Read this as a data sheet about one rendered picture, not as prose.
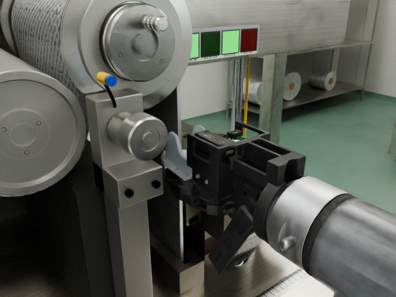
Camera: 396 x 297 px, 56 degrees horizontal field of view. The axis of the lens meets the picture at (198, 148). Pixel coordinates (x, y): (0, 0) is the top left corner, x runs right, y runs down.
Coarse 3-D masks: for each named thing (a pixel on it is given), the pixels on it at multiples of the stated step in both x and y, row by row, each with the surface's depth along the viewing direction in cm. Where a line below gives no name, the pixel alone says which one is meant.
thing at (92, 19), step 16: (96, 0) 34; (112, 0) 35; (128, 0) 36; (144, 0) 37; (160, 0) 38; (96, 16) 34; (176, 16) 39; (80, 32) 34; (96, 32) 35; (176, 32) 40; (80, 48) 35; (96, 48) 35; (176, 48) 41; (96, 64) 36; (176, 64) 41; (96, 80) 36; (128, 80) 38; (160, 80) 41
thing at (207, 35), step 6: (204, 36) 82; (210, 36) 83; (216, 36) 84; (204, 42) 83; (210, 42) 84; (216, 42) 85; (204, 48) 83; (210, 48) 84; (216, 48) 85; (204, 54) 84; (210, 54) 85; (216, 54) 86
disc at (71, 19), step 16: (80, 0) 33; (176, 0) 39; (64, 16) 33; (80, 16) 34; (64, 32) 34; (64, 48) 34; (64, 64) 35; (80, 64) 35; (80, 80) 36; (176, 80) 42; (144, 96) 41; (160, 96) 42
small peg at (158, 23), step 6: (144, 18) 35; (150, 18) 34; (156, 18) 33; (162, 18) 34; (144, 24) 35; (150, 24) 34; (156, 24) 34; (162, 24) 34; (168, 24) 34; (156, 30) 34; (162, 30) 34
